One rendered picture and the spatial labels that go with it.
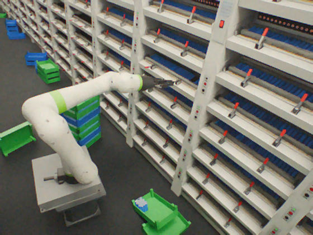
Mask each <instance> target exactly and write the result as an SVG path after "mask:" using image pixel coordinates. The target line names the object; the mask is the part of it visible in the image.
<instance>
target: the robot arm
mask: <svg viewBox="0 0 313 235"><path fill-rule="evenodd" d="M173 85H174V81H172V80H165V79H163V80H162V79H161V78H152V77H150V76H146V75H145V74H129V73H116V72H107V73H105V74H103V75H102V76H99V77H97V78H95V79H92V80H90V81H88V82H85V83H81V84H77V85H75V86H70V87H67V88H62V89H60V90H56V91H51V92H47V93H44V94H42V95H38V96H36V97H33V98H29V99H28V100H26V101H25V103H24V104H23V106H22V114H23V116H24V118H25V119H26V120H28V121H29V123H30V124H32V126H33V127H34V128H35V130H36V131H37V134H38V136H39V137H40V138H41V140H43V141H44V142H45V143H47V144H48V145H49V146H50V147H51V148H52V149H54V150H55V151H56V152H57V154H59V155H60V160H61V165H62V167H61V168H57V172H56V173H55V174H54V176H49V177H44V181H49V180H53V179H54V181H57V180H58V183H59V184H60V185H61V184H63V183H64V182H67V183H69V184H78V183H81V184H84V185H86V184H90V183H91V182H93V181H94V180H95V179H96V178H97V174H98V170H97V166H96V165H95V164H94V163H93V162H92V161H91V159H90V158H89V157H87V156H86V154H85V152H84V151H83V149H82V148H81V147H80V146H79V144H77V142H76V141H75V139H74V137H73V134H72V132H71V131H70V129H69V126H68V123H67V121H66V120H65V119H64V118H63V117H62V116H60V115H59V114H62V113H64V112H65V111H67V110H69V109H70V108H72V107H74V106H76V105H78V104H80V103H81V102H83V101H86V100H88V99H90V98H92V97H94V96H97V95H100V94H103V93H106V92H109V91H118V92H120V93H129V92H134V91H138V92H139V93H140V92H142V91H146V90H149V89H151V88H152V87H158V88H159V89H161V88H166V87H168V86H173Z"/></svg>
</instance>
